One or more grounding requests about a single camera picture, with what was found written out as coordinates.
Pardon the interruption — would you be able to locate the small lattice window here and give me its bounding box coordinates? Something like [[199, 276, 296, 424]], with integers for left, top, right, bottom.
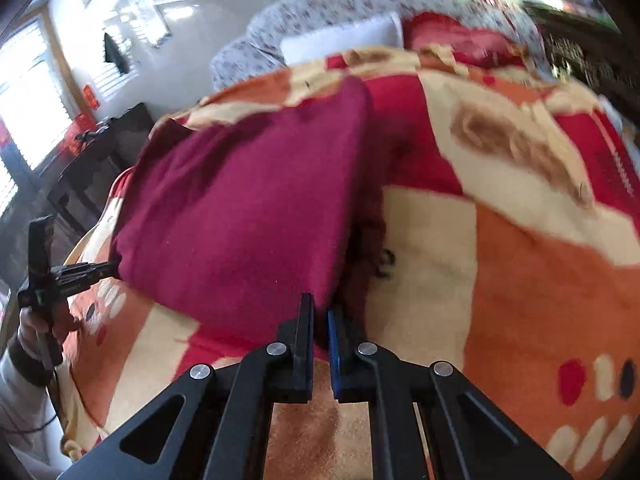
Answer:
[[92, 57, 138, 103]]

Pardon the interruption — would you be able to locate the floral quilt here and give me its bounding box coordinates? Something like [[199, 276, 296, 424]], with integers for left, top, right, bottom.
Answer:
[[210, 0, 546, 93]]

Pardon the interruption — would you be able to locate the white pillow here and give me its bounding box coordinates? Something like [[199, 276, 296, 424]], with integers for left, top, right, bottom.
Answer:
[[280, 11, 405, 66]]

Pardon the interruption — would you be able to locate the white wall calendar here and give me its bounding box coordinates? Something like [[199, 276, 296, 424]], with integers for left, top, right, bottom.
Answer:
[[117, 0, 171, 48]]

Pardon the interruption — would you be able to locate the large bright window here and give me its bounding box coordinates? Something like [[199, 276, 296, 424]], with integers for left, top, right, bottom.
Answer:
[[0, 15, 76, 171]]

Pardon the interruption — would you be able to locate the dark wooden cabinet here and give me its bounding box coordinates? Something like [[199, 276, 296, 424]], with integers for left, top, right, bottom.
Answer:
[[522, 2, 640, 116]]

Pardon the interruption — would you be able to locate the red box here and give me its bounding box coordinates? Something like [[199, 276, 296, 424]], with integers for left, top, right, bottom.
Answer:
[[62, 115, 96, 153]]

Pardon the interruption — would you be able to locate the maroon fleece garment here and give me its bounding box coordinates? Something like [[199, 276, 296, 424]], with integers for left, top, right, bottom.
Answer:
[[110, 77, 386, 356]]

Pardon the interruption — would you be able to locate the red cloth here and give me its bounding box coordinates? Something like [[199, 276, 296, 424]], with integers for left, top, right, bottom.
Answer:
[[402, 10, 526, 68]]

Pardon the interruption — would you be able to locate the person's left forearm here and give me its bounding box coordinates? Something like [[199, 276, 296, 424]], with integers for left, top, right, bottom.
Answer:
[[0, 335, 66, 466]]

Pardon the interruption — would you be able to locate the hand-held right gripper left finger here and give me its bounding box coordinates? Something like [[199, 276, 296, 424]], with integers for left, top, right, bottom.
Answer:
[[65, 292, 316, 480]]

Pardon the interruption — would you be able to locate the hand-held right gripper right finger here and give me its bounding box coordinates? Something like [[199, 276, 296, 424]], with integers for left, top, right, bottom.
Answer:
[[327, 305, 576, 480]]

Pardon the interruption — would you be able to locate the person's left hand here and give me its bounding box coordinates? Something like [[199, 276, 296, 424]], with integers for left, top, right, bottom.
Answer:
[[17, 302, 82, 362]]

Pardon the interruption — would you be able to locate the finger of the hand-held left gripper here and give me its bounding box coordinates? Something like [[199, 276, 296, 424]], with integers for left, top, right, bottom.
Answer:
[[84, 258, 124, 287]]

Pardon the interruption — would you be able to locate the printed orange and cream blanket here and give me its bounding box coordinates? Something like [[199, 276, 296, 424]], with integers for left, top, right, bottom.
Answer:
[[57, 47, 640, 480]]

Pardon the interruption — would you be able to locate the dark wooden table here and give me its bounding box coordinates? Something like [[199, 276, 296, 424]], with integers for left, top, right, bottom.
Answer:
[[47, 102, 156, 233]]

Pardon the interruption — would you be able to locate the dark hanging cloth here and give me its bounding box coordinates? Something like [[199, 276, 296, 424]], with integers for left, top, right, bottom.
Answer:
[[102, 32, 129, 75]]

